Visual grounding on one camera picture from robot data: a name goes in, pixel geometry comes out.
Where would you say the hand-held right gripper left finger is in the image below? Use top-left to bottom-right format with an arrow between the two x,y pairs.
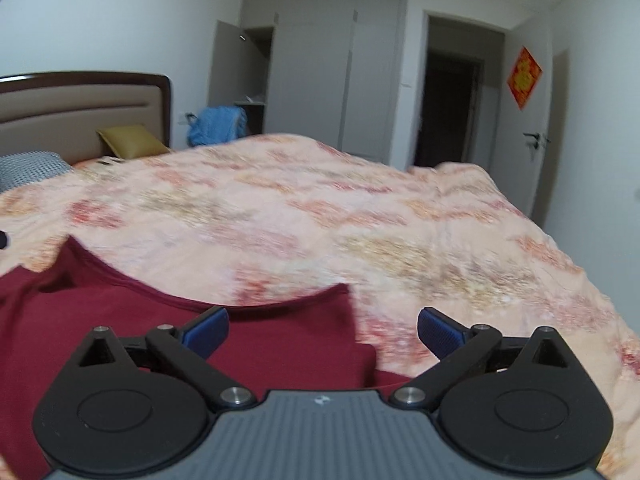
70,306 -> 259,411

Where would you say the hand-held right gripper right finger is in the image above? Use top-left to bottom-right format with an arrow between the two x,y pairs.
389,307 -> 583,408

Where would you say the dark red long-sleeve shirt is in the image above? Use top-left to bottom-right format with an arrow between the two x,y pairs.
0,235 -> 417,478

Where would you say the houndstooth pillow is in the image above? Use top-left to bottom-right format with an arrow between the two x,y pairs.
0,150 -> 74,194

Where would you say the orange bed sheet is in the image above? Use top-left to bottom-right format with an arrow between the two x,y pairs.
72,156 -> 132,167

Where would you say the floral peach quilt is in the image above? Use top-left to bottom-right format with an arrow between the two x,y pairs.
0,132 -> 640,476

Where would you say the padded bed headboard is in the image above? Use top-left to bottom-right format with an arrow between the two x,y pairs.
0,72 -> 172,167

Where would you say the olive green pillow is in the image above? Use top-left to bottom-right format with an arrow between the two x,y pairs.
96,125 -> 172,159

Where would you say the white room door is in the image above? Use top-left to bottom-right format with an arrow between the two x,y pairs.
492,12 -> 572,233

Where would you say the blue cloth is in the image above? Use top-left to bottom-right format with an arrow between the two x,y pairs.
187,104 -> 249,147

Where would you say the open grey wardrobe door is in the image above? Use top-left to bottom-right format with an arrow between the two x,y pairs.
208,19 -> 247,111

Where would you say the red door decoration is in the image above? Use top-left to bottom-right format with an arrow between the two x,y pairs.
507,45 -> 544,111

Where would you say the grey wardrobe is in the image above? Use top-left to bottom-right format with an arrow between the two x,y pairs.
242,0 -> 410,167

